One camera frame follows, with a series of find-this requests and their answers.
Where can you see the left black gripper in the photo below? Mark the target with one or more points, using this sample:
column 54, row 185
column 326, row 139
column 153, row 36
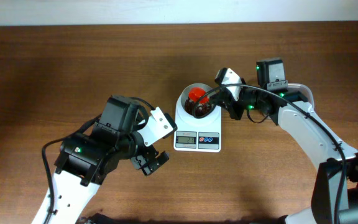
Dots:
column 140, row 162

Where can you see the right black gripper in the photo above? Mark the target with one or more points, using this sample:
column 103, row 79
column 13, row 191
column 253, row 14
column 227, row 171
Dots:
column 227, row 104

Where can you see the white digital kitchen scale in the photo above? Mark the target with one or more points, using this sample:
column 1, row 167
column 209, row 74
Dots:
column 197, row 135

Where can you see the red beans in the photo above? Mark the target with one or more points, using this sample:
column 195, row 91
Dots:
column 201, row 110

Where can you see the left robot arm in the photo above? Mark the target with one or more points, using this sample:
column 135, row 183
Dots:
column 77, row 176

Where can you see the white round bowl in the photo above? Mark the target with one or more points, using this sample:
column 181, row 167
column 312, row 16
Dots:
column 184, row 97

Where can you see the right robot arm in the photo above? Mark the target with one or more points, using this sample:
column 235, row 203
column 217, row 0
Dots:
column 291, row 107

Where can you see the orange measuring scoop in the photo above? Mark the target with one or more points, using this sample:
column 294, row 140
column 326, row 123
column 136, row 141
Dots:
column 196, row 94

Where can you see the clear plastic bean container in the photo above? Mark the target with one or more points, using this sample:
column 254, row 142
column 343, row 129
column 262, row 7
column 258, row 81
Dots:
column 304, row 90

